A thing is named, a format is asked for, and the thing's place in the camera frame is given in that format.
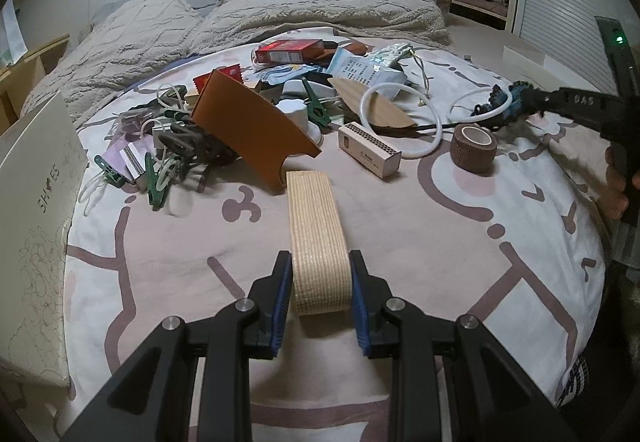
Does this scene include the white cable loops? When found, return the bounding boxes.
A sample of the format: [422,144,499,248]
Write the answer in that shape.
[80,84,191,219]

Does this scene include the blue crocheted piece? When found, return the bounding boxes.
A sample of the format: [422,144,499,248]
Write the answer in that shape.
[472,80,547,131]

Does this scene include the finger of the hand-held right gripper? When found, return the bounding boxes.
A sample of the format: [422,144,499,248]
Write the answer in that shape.
[516,86,622,139]

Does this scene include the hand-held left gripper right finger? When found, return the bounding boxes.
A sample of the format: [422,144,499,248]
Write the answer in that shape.
[349,249,588,442]

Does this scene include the white black adapter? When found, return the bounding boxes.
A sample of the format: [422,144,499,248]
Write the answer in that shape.
[282,76,342,103]

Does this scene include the white round cap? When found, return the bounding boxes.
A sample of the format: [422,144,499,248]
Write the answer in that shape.
[275,99,324,143]

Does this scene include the brown leather sleeve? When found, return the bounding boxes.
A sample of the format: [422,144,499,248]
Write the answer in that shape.
[191,69,322,195]

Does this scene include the purple white card box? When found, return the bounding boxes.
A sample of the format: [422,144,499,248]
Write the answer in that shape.
[102,142,149,186]

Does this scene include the white paper bag green print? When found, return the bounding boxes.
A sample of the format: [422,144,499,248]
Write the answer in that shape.
[0,0,29,68]

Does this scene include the green clamp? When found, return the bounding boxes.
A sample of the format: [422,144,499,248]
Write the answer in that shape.
[300,78,334,129]
[144,152,174,209]
[94,156,127,189]

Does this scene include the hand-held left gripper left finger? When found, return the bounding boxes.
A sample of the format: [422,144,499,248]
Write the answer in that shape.
[60,250,294,442]

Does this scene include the dark cord tangle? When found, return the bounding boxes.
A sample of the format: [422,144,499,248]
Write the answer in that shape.
[159,119,237,169]

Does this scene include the white pink printed blanket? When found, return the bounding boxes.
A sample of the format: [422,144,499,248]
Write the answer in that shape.
[60,24,608,442]

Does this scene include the white printed paper packet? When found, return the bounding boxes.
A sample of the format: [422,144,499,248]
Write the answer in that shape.
[327,46,409,101]

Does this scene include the white cardboard box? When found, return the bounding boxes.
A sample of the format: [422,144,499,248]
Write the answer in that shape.
[0,90,90,389]

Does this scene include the small wooden grille box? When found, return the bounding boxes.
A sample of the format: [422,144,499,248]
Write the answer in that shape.
[338,122,402,181]

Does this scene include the light woven wooden block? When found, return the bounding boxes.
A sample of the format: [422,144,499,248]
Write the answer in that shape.
[286,170,353,319]

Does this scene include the light blue face mask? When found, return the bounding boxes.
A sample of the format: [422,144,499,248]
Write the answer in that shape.
[259,64,322,86]

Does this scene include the silver foil packet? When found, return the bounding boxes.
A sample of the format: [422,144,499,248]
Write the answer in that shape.
[372,42,417,68]

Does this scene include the white ring tube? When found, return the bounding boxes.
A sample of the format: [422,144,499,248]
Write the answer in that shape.
[447,86,514,123]
[361,84,444,159]

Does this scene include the person's right hand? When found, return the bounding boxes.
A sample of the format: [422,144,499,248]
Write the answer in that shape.
[603,146,640,225]

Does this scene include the red cardboard box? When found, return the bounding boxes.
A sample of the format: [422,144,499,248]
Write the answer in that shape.
[254,40,326,66]

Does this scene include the leaf shaped wooden plate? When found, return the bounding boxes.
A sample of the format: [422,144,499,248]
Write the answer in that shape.
[327,76,419,131]

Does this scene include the brown tape roll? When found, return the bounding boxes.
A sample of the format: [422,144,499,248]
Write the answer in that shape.
[449,124,499,174]

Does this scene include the wooden shelf unit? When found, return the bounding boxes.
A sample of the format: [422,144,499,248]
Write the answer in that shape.
[0,34,71,137]

